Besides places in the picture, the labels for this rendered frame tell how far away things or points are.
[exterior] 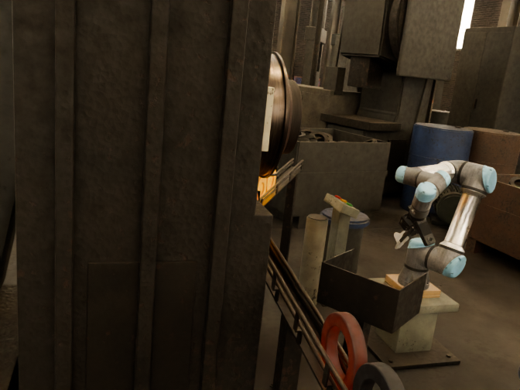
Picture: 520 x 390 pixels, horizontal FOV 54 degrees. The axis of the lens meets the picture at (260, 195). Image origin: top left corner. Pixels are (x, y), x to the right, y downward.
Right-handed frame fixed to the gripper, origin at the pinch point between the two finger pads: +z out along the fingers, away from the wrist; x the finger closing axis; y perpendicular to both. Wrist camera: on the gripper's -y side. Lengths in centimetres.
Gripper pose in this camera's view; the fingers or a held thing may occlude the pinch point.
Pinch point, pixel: (410, 244)
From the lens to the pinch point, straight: 236.9
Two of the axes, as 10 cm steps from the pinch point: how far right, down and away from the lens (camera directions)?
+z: 0.0, 6.6, 7.5
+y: -4.0, -6.9, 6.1
